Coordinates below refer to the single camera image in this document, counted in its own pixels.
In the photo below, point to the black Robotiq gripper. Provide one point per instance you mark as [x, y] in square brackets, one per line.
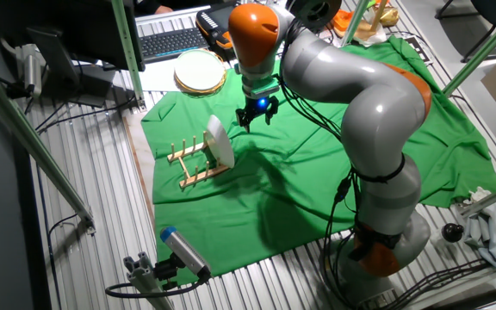
[258, 107]

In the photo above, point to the white round dish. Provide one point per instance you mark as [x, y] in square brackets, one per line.
[221, 142]

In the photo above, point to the wooden peg dish rack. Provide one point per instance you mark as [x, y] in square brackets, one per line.
[187, 151]

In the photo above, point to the forearm in black sleeve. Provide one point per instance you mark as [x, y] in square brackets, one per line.
[187, 4]

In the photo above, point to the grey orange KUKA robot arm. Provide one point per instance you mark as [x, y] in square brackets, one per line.
[373, 107]

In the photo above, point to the person's bare hand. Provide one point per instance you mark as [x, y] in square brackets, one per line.
[164, 9]

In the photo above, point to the white plate with gold rim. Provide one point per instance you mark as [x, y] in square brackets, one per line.
[199, 71]

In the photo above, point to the orange black teach pendant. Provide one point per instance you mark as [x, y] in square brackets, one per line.
[213, 26]

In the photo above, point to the white paper sheet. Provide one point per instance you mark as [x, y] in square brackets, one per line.
[157, 77]

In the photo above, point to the black computer keyboard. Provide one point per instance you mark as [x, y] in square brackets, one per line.
[172, 43]

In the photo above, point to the green cloth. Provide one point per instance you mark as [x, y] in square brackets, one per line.
[231, 224]

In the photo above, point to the black round spool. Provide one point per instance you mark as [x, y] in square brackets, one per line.
[317, 10]

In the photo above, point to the orange plastic object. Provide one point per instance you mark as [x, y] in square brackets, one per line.
[342, 21]

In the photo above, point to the pale board with wooden edge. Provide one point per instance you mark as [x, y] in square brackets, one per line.
[142, 163]

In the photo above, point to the white plastic bag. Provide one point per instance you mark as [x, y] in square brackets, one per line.
[370, 36]

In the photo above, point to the wooden stick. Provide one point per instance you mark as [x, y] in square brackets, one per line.
[379, 15]

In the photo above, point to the brown bread-like lump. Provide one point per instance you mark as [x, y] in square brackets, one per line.
[388, 16]

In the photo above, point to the black white marker sheet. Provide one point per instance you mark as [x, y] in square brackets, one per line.
[418, 47]

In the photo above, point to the dark monitor stand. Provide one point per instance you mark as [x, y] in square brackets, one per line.
[58, 64]

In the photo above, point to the black round knob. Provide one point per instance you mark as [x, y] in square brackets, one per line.
[452, 232]

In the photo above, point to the white crumpled tissue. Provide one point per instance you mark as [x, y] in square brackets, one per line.
[478, 194]

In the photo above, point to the black office chair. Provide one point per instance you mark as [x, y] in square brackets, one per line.
[493, 10]

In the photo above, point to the dark flat plank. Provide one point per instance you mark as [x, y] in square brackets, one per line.
[480, 299]

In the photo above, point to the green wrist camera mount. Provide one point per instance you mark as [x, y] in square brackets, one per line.
[261, 89]

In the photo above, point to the green metal frame bar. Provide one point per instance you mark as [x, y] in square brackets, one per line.
[485, 49]
[28, 138]
[493, 196]
[355, 21]
[127, 51]

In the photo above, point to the silver camera with blue end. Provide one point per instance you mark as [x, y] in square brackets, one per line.
[185, 252]

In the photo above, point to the black camera mount head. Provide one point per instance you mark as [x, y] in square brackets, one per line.
[166, 270]

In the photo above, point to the aluminium profile post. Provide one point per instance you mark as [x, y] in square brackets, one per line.
[144, 280]

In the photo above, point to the silver cylindrical camera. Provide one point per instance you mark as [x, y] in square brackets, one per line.
[30, 73]

